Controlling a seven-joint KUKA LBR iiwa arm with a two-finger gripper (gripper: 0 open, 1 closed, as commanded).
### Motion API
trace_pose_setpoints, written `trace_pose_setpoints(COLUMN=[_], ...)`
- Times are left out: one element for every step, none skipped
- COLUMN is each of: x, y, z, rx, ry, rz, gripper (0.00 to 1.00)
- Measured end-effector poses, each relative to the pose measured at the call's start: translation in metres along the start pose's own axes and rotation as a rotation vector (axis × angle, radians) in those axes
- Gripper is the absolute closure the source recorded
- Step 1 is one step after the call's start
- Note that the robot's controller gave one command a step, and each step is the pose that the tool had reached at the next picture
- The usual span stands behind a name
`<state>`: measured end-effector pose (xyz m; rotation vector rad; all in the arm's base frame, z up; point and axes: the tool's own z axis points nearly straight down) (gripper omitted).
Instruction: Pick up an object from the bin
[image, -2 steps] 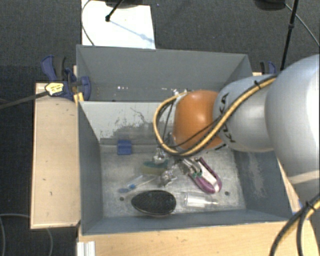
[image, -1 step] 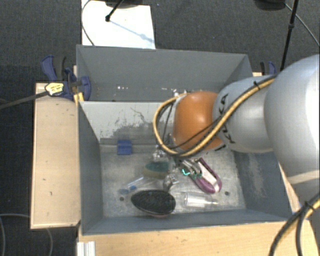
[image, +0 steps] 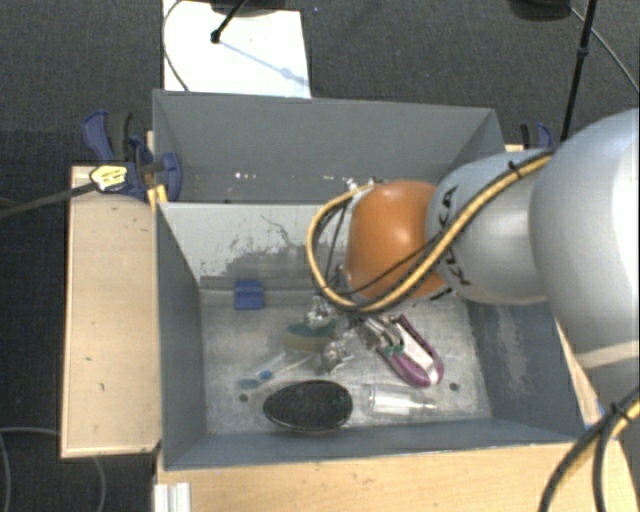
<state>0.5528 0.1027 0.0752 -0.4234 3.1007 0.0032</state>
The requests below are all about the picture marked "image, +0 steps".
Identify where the blue sponge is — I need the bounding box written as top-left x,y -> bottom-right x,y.
233,279 -> 264,311

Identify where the clear plastic bottle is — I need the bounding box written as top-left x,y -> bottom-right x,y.
361,383 -> 439,417

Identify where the clear and blue toothbrush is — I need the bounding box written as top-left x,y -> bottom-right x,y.
236,349 -> 314,392

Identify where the black oval brush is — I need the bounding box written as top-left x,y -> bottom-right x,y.
261,379 -> 354,434

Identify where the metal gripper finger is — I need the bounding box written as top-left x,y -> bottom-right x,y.
305,295 -> 334,329
316,341 -> 356,376

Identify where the purple and white tool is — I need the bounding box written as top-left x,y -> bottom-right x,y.
378,314 -> 446,389

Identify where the pale wood board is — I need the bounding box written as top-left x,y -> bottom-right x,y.
59,165 -> 163,459

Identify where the teal and beige round sponge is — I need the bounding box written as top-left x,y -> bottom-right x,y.
283,321 -> 339,355

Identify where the grey metal bin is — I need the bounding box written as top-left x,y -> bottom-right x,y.
151,88 -> 587,472

